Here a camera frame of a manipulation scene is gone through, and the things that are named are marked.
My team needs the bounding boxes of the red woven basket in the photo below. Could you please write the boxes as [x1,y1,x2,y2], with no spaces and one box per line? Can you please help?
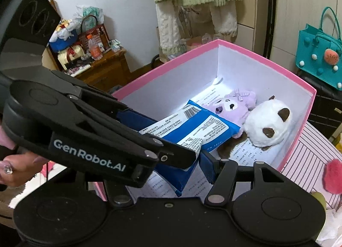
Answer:
[78,15,110,51]

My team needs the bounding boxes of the blue white tissue pack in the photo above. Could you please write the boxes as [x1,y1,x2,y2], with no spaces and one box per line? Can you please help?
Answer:
[139,100,240,197]

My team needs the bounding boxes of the teal felt tote bag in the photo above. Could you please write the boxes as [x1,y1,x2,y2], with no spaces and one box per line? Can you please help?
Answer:
[296,7,341,91]

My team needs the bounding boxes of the black suitcase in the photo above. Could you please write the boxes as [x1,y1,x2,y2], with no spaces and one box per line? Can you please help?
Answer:
[297,70,341,139]

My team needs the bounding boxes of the wooden side cabinet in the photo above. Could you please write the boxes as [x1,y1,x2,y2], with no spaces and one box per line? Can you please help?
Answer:
[42,6,129,92]

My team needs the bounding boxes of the printed paper sheet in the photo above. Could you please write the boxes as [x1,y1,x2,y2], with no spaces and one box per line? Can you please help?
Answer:
[128,80,278,200]

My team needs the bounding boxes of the blue bowl with flowers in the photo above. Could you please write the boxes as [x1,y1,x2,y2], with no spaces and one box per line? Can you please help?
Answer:
[49,19,80,52]

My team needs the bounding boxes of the orange drink bottle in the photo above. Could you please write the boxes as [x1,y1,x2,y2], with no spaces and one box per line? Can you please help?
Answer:
[87,34,103,60]

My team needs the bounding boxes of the pink fluffy puff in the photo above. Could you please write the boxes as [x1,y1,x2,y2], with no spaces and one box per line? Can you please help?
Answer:
[323,159,342,195]

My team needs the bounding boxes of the striped tablecloth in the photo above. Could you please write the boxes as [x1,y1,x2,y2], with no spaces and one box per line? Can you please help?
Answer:
[281,123,341,246]

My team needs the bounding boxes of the white mesh bath pouf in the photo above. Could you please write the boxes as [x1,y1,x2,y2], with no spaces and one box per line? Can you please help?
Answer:
[317,208,341,242]

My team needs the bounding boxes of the pink cardboard box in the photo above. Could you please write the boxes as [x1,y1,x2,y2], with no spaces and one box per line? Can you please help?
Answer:
[93,38,317,200]

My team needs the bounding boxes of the white panda plush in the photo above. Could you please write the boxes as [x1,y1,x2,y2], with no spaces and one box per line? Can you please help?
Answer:
[217,95,294,157]

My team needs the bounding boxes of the person's left hand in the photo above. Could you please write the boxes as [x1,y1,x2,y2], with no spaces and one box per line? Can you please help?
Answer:
[0,126,50,188]

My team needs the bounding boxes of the purple plush toy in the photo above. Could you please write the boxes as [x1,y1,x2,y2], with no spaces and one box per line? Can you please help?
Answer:
[203,89,257,139]

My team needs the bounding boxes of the green sponge ball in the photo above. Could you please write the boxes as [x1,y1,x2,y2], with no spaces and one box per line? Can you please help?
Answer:
[311,191,326,210]

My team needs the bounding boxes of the beige wardrobe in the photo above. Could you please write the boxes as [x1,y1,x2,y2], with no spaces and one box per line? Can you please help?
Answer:
[233,0,341,72]

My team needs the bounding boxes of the brown paper bag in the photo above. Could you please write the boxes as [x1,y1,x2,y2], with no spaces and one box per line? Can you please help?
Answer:
[186,33,213,52]

